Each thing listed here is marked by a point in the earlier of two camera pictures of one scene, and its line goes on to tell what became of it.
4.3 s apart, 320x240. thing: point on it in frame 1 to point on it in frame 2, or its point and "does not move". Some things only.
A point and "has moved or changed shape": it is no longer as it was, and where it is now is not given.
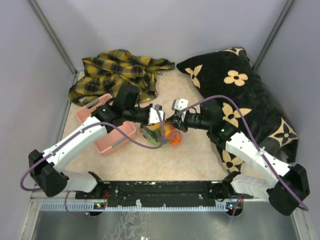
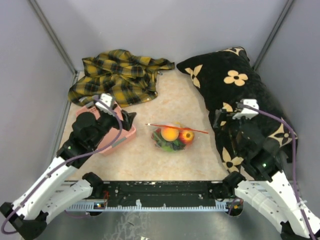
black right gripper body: (194, 120) to (234, 127)
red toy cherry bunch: (154, 136) to (166, 145)
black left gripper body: (137, 114) to (106, 122)
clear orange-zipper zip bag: (160, 134) has moved or changed shape
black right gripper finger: (175, 119) to (219, 114)
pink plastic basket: (112, 141) does not move
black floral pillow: (239, 96) does not move
